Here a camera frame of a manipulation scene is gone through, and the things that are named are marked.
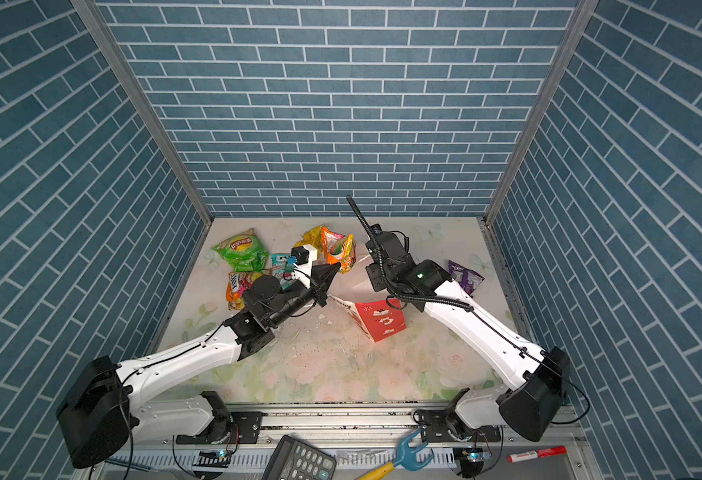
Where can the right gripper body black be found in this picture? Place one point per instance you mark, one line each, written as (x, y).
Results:
(379, 278)

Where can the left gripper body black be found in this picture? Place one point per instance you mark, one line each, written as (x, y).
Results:
(316, 291)

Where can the orange pink snack packet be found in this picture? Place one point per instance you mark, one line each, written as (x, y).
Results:
(339, 249)

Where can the yellow snack packet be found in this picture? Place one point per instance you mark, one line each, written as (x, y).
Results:
(313, 237)

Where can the teal pink snack packet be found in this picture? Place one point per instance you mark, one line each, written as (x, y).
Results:
(282, 268)

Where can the red white paper gift bag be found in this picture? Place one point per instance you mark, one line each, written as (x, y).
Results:
(377, 319)

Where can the purple snack packet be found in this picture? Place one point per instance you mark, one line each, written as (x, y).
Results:
(468, 279)

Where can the green snack packet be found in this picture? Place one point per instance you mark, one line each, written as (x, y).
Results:
(243, 252)

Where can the orange colourful snack packet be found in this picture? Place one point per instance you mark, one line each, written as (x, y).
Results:
(238, 284)

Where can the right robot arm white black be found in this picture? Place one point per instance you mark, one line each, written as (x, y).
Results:
(534, 381)

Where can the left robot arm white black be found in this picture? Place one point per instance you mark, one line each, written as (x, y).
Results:
(112, 404)

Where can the blue yellow clamp tool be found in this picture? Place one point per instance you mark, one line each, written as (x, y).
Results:
(406, 457)

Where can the black calculator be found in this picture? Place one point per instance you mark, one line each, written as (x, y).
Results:
(294, 459)

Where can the red white marker pen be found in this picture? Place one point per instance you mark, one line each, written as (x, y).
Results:
(536, 454)

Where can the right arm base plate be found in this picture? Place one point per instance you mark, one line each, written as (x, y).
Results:
(442, 426)

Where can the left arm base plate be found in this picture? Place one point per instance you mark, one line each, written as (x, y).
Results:
(241, 427)

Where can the aluminium front rail frame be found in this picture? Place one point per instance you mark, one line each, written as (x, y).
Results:
(358, 438)

